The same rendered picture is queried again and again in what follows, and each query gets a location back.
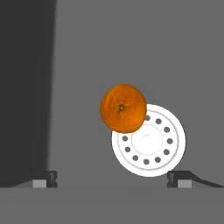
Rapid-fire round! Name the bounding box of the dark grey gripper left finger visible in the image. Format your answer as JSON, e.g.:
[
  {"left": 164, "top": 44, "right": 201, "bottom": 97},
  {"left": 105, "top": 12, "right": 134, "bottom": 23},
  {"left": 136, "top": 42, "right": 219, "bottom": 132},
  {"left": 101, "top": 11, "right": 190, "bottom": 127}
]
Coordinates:
[{"left": 0, "top": 171, "right": 58, "bottom": 189}]

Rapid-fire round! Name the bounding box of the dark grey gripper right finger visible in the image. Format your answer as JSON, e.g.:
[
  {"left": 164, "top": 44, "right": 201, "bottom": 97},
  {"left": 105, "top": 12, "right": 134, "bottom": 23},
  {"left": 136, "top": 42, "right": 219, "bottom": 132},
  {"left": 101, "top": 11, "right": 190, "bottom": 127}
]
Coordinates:
[{"left": 166, "top": 171, "right": 224, "bottom": 189}]

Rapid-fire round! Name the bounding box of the white sink drain strainer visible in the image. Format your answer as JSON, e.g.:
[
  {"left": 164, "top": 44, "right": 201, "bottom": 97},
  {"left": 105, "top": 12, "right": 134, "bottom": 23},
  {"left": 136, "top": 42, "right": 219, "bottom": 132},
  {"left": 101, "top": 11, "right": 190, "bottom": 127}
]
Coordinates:
[{"left": 111, "top": 103, "right": 186, "bottom": 178}]

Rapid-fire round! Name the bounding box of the orange tangerine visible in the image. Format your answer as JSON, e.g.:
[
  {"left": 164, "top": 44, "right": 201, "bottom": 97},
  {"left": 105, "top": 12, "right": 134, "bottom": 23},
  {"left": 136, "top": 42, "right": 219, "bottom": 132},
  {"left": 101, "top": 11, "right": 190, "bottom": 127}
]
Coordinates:
[{"left": 100, "top": 83, "right": 148, "bottom": 134}]

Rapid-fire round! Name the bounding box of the grey sink basin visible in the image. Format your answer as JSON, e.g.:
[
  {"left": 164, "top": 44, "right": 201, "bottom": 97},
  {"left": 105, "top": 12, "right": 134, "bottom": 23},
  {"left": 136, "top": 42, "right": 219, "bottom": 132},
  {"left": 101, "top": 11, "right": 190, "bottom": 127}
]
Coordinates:
[{"left": 0, "top": 0, "right": 224, "bottom": 189}]

